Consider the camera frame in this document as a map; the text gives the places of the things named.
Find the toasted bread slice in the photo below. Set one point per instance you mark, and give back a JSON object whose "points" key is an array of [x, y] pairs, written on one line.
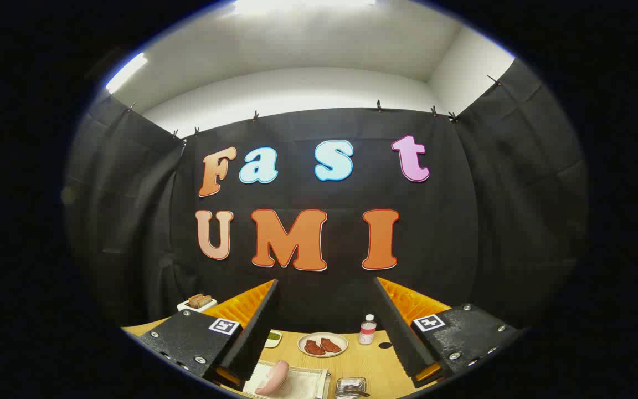
{"points": [[200, 301]]}

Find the ceiling light strip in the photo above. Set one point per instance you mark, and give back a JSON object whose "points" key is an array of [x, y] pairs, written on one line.
{"points": [[302, 5], [126, 72]]}

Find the clear bottle with red label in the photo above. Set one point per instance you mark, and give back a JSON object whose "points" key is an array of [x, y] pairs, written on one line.
{"points": [[367, 332]]}

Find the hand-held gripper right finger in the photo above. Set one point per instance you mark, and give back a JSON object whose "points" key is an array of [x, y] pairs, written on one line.
{"points": [[399, 332]]}

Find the beige round plate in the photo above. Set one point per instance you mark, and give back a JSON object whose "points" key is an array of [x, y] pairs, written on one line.
{"points": [[324, 334]]}

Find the pink plate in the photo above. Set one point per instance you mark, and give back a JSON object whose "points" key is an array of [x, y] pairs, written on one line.
{"points": [[274, 377]]}

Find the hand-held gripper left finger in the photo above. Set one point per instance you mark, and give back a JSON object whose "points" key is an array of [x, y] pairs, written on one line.
{"points": [[255, 332]]}

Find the red steak piece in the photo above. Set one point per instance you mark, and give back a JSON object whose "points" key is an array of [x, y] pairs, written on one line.
{"points": [[331, 345], [314, 348]]}

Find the white divided dish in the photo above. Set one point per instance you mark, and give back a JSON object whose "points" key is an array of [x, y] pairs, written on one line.
{"points": [[273, 342]]}

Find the white toaster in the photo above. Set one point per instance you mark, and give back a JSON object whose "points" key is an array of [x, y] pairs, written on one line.
{"points": [[186, 306]]}

